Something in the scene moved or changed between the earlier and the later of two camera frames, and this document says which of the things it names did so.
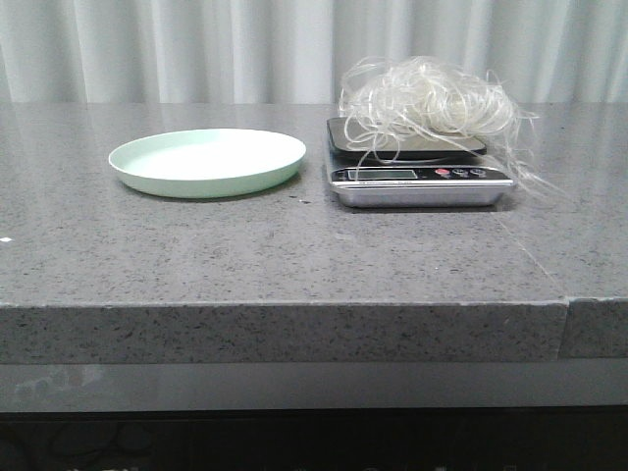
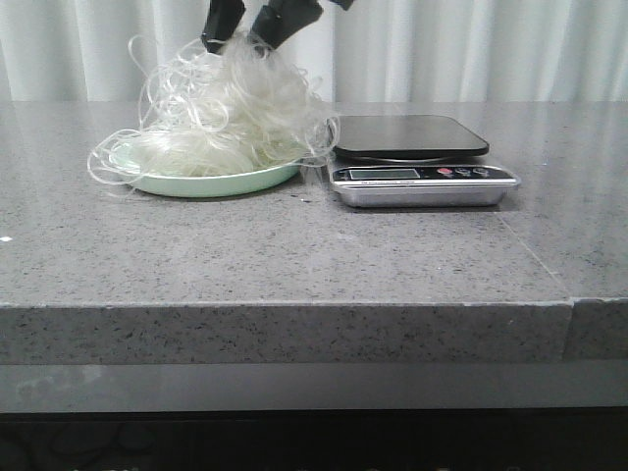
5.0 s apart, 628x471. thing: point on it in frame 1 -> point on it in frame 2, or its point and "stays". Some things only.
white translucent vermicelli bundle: [440, 94] -> [245, 110]
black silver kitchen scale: [385, 164] stays
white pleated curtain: [297, 51] stays
